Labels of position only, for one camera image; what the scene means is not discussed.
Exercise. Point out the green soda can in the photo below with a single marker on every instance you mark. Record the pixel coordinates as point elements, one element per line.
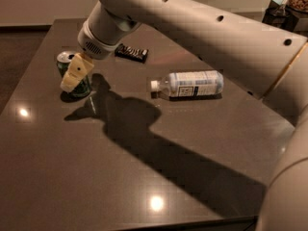
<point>63,60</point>

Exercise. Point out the dark candy bar wrapper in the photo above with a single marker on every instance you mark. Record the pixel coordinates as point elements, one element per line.
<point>130,53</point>

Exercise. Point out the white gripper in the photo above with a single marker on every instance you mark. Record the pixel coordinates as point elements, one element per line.
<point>92,46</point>

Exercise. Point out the clear plastic water bottle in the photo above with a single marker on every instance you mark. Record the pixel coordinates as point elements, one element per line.
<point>189,84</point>

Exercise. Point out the black basket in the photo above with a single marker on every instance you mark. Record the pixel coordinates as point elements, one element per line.
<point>281,17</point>

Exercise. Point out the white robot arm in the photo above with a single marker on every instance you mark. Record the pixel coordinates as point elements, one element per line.
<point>267,61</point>

